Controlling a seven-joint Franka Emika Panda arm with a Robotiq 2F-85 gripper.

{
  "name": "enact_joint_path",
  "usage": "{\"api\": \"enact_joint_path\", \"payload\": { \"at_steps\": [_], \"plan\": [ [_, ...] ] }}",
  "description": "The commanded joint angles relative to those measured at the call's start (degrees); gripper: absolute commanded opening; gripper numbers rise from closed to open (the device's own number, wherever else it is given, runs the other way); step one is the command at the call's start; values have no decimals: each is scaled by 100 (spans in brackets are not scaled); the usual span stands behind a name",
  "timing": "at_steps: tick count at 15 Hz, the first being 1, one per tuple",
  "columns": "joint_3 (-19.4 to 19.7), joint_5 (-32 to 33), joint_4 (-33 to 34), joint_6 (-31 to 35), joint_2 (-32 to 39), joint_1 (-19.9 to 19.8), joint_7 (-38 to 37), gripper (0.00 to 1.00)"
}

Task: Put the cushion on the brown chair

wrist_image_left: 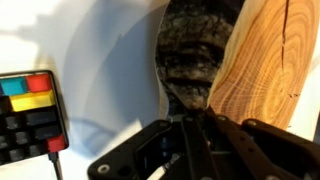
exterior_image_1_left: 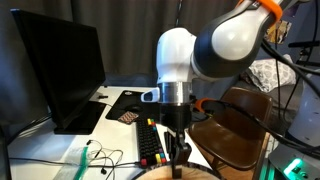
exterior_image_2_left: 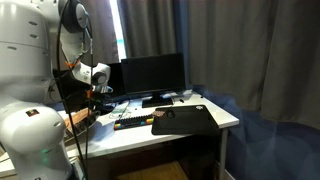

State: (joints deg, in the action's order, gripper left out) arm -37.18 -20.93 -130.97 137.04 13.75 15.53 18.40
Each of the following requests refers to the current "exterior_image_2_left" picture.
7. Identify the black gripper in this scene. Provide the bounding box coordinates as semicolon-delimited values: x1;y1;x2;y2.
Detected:
85;91;102;118

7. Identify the black monitor with round base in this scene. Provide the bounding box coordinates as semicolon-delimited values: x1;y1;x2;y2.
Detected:
52;62;127;113

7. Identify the black keyboard with rainbow edge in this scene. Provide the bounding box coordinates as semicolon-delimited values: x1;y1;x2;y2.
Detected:
113;114;155;131

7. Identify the grey metal robot stand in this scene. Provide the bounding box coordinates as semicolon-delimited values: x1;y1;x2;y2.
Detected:
68;155;90;180

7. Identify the black monitor with square base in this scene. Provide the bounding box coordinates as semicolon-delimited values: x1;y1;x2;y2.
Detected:
120;52;186;109

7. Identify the grey curtain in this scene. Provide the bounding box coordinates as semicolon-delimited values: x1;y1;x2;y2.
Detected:
49;0;120;68
118;0;178;58
186;0;320;129

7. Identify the black desk mat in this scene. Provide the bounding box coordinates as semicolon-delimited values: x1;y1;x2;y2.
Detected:
150;104;221;136

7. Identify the white desk leg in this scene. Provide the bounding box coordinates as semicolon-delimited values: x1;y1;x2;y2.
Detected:
217;127;230;180

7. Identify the thin white cable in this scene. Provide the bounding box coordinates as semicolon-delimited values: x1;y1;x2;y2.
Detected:
109;100;132;120

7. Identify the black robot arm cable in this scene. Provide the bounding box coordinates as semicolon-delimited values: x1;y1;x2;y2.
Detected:
55;0;96;180

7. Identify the orange cable clip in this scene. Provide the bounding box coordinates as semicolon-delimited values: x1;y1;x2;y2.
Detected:
64;58;82;69

